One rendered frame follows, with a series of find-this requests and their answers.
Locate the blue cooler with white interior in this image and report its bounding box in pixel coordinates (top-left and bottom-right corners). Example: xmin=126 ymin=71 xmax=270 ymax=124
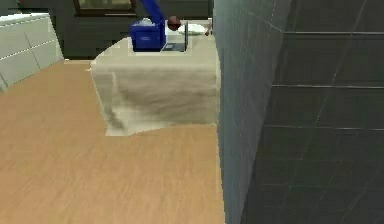
xmin=129 ymin=0 xmax=167 ymax=53

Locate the grey open laptop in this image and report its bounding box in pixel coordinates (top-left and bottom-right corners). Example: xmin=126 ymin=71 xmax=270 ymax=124
xmin=160 ymin=20 xmax=190 ymax=53

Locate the white pillow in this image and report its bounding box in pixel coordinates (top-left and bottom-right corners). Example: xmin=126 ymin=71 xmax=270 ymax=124
xmin=177 ymin=23 xmax=209 ymax=36

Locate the brown ball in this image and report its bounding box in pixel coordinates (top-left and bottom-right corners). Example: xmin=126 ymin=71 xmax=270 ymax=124
xmin=167 ymin=15 xmax=182 ymax=32

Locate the dark framed window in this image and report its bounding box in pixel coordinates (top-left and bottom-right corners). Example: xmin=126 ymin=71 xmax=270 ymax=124
xmin=72 ymin=0 xmax=138 ymax=17

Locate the white chest of drawers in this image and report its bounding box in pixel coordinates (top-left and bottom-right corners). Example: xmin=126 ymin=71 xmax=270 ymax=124
xmin=0 ymin=12 xmax=65 ymax=93

